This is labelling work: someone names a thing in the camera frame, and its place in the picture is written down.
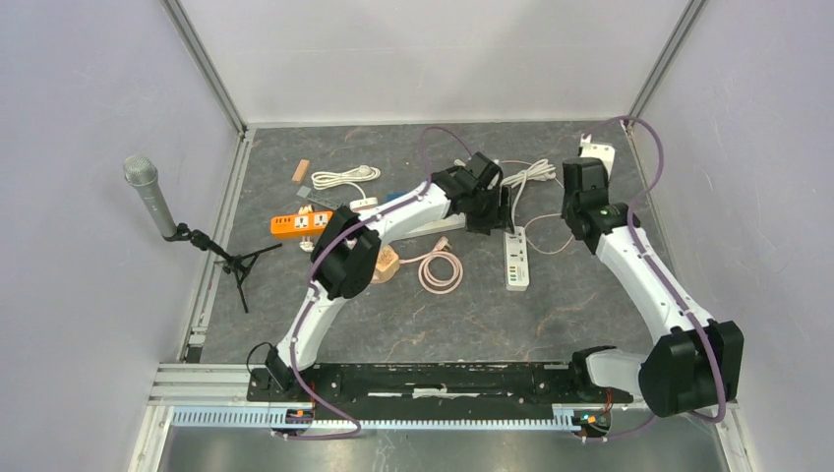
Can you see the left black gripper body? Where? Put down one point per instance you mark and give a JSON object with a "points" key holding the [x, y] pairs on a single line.
{"points": [[484, 211]]}

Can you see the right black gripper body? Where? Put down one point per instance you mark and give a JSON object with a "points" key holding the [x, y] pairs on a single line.
{"points": [[566, 209]]}

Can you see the round pink socket base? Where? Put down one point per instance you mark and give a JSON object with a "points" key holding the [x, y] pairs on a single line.
{"points": [[387, 264]]}

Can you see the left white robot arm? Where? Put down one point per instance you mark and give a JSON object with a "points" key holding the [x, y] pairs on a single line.
{"points": [[345, 256]]}

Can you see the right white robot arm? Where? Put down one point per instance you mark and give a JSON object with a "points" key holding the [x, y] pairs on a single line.
{"points": [[695, 363]]}

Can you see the pink white plug adapter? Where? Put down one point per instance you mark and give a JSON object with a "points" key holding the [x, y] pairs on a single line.
{"points": [[363, 204]]}

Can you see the long white power strip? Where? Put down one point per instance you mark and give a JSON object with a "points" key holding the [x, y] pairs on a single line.
{"points": [[450, 223]]}

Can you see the blue cube adapter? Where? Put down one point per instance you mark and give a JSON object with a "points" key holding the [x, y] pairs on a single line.
{"points": [[393, 196]]}

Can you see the small white power strip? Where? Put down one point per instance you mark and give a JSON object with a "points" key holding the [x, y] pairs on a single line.
{"points": [[516, 260]]}

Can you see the gray black flat tool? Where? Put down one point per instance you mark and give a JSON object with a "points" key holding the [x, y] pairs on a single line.
{"points": [[317, 198]]}

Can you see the orange power strip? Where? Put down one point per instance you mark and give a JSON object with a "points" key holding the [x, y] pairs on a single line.
{"points": [[311, 224]]}

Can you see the small brown wooden block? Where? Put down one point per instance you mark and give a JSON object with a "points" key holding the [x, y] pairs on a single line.
{"points": [[300, 171]]}

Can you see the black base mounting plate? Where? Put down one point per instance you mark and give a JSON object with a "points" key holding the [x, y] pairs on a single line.
{"points": [[450, 391]]}

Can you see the silver microphone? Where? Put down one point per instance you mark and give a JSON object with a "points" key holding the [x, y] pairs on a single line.
{"points": [[142, 175]]}

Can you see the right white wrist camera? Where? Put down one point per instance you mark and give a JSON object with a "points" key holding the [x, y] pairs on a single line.
{"points": [[604, 152]]}

